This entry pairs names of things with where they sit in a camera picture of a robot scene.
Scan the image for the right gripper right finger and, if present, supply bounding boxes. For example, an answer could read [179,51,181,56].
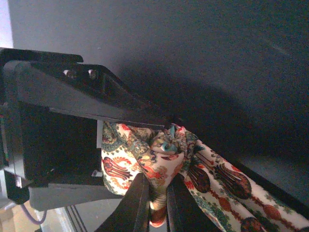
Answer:
[167,174,220,232]

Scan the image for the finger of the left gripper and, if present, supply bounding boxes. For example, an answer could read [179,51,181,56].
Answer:
[3,60,174,128]
[29,184,123,211]

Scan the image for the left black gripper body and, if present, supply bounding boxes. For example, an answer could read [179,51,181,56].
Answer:
[0,48,104,204]

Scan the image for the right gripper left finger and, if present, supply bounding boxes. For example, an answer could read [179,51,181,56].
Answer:
[96,173,150,232]

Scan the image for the paisley patterned necktie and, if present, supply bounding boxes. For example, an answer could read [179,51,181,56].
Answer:
[101,122,309,232]

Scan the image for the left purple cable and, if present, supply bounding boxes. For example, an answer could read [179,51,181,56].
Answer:
[20,204,48,225]

